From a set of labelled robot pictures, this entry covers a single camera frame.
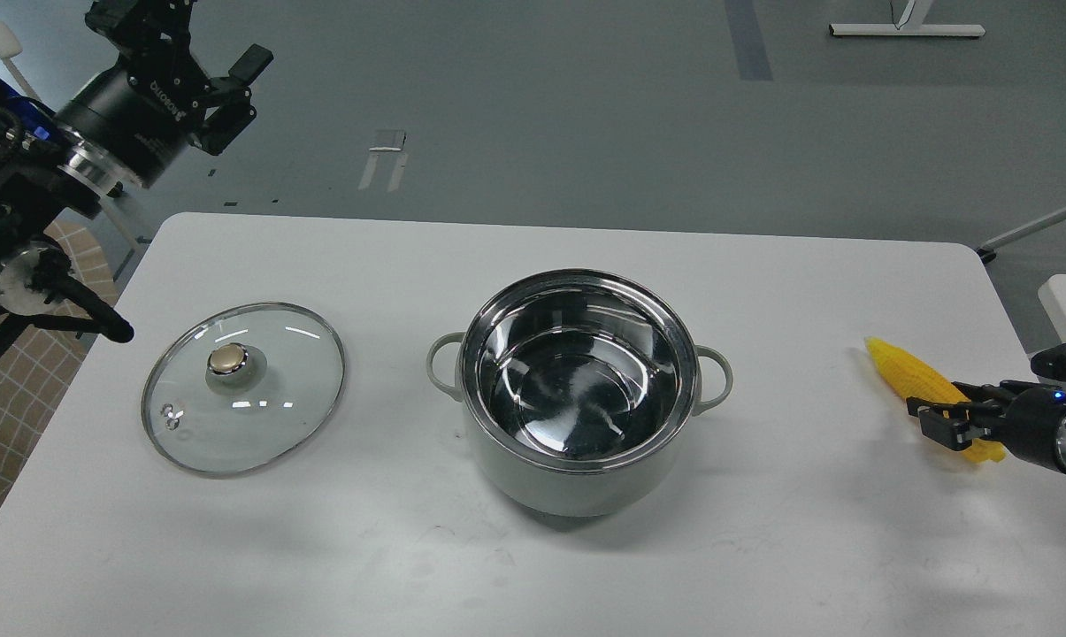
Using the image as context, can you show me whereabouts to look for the grey pot with steel rim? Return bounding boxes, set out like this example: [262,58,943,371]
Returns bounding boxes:
[425,270,734,518]

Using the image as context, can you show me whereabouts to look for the white table leg base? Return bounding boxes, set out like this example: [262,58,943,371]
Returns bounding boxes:
[827,1,986,39]

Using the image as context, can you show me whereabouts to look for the glass lid with gold knob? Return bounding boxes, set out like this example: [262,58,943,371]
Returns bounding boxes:
[139,303,348,479]

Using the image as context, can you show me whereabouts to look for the yellow corn cob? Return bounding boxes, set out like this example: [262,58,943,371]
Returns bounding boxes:
[865,336,1008,464]

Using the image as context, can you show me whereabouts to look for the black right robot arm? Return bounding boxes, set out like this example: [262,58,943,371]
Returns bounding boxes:
[906,342,1066,475]

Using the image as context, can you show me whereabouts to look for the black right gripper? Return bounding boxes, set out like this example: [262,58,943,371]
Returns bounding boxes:
[906,380,1066,474]

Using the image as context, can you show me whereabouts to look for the white tape mark on floor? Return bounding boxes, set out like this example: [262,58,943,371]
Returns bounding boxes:
[357,128,409,193]

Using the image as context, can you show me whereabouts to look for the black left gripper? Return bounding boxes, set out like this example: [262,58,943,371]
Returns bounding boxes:
[56,1,274,187]

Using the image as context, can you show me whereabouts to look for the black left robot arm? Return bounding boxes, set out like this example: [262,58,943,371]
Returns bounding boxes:
[0,1,273,358]

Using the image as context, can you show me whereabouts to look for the beige checked cloth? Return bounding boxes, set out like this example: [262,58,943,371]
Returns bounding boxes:
[0,221,119,507]

